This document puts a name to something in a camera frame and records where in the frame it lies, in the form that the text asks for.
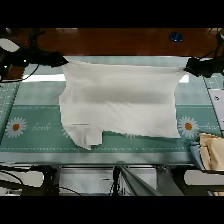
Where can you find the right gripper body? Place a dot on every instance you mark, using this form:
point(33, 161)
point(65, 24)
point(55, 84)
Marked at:
point(194, 67)

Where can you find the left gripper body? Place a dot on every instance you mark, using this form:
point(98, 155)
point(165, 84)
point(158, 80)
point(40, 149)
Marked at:
point(57, 60)

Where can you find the white T-shirt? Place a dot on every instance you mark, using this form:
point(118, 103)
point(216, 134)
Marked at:
point(120, 100)

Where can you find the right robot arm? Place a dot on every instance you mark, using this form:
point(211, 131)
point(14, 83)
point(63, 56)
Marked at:
point(216, 67)

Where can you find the blue round object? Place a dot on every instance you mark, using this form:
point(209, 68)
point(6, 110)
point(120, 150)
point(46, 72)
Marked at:
point(176, 37)

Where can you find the beige garment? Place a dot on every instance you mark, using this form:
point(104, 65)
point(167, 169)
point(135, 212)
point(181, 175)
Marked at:
point(213, 150)

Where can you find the light blue garment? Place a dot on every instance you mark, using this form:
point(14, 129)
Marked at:
point(196, 155)

